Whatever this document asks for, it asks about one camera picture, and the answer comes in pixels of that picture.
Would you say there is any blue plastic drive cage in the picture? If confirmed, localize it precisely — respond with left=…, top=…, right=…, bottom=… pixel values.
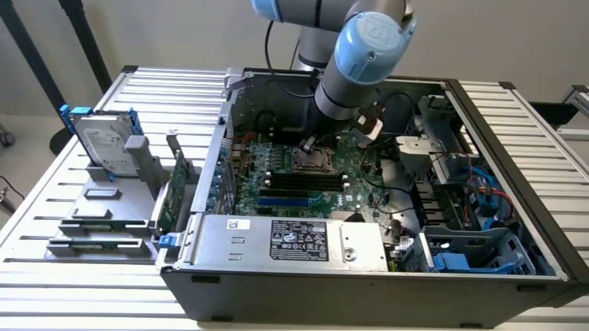
left=417, top=225, right=539, bottom=276

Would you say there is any black open PC case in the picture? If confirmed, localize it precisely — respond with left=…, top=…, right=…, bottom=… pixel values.
left=155, top=67, right=581, bottom=329

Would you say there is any black expansion slot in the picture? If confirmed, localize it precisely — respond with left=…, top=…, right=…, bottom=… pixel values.
left=258, top=188, right=310, bottom=200

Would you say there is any green graphics card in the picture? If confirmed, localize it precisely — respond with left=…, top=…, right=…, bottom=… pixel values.
left=155, top=128, right=191, bottom=232

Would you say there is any red wire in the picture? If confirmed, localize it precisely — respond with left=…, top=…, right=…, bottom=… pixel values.
left=478, top=185, right=516, bottom=228

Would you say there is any grey metal disk bay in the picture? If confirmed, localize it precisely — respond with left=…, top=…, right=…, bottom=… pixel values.
left=394, top=94, right=481, bottom=184

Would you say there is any green motherboard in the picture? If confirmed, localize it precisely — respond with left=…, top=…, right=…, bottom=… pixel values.
left=229, top=137, right=393, bottom=222

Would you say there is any black RAM slot bank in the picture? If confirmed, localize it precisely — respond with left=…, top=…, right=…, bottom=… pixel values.
left=269, top=170, right=348, bottom=193

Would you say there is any grey parts rack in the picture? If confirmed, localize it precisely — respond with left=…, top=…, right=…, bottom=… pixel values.
left=43, top=134, right=205, bottom=258

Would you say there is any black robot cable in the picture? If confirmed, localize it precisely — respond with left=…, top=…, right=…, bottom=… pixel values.
left=263, top=19, right=323, bottom=99

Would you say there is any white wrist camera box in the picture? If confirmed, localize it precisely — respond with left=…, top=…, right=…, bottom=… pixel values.
left=352, top=106, right=386, bottom=143

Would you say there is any black internal case wire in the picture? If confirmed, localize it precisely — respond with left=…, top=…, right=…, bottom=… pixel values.
left=374, top=92, right=418, bottom=139

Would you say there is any blue expansion slot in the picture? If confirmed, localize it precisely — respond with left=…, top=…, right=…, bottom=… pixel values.
left=257, top=196, right=310, bottom=208

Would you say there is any silver power supply unit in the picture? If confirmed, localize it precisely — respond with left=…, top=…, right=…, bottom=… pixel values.
left=189, top=214, right=392, bottom=274

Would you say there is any blue SATA wire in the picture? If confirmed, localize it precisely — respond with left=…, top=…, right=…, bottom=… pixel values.
left=464, top=164, right=508, bottom=230

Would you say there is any black floor cable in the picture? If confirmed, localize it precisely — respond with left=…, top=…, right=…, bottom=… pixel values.
left=0, top=174, right=26, bottom=211

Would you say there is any black stand frame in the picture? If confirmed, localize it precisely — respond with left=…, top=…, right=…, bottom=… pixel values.
left=0, top=0, right=114, bottom=117

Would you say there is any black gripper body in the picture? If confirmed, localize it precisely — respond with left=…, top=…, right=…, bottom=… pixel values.
left=271, top=98, right=354, bottom=148

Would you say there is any CPU socket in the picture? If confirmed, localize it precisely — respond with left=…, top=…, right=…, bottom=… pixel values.
left=286, top=144, right=341, bottom=174

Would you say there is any hard disk blue bracket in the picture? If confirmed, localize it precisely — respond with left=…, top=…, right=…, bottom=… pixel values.
left=59, top=105, right=145, bottom=181

